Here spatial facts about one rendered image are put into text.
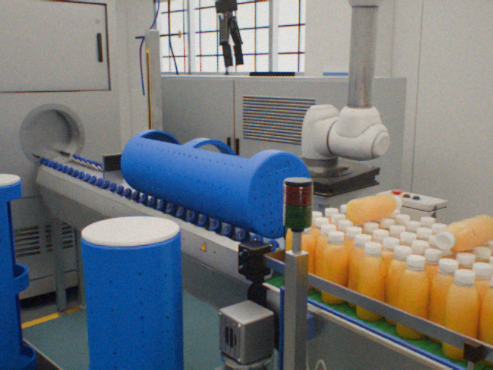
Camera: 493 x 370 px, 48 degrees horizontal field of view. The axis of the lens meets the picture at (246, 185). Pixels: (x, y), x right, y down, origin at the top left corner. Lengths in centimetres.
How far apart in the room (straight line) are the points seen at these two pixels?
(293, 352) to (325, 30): 370
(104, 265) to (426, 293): 83
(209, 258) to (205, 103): 248
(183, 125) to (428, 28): 202
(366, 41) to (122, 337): 134
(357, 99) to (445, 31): 239
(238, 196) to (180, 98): 284
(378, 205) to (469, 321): 45
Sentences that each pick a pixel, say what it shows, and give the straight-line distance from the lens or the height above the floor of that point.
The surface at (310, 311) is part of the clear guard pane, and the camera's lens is 137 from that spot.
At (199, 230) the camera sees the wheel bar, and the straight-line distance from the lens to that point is 199.
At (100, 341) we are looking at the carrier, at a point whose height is 75.
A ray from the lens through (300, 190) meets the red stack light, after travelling 115.
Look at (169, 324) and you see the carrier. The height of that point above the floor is 78.
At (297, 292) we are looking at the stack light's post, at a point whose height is 102.
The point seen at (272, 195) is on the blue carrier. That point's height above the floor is 110.
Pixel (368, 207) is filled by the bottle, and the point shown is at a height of 113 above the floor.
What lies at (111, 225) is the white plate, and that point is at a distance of 170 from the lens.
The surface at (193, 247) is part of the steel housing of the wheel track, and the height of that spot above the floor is 87.
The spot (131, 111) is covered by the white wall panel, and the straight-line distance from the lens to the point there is 742.
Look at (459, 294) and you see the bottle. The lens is 122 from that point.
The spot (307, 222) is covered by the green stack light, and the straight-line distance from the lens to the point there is 117.
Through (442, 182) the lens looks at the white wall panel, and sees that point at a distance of 455.
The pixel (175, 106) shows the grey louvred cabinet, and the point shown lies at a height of 121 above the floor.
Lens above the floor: 148
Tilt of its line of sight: 12 degrees down
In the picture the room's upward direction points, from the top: straight up
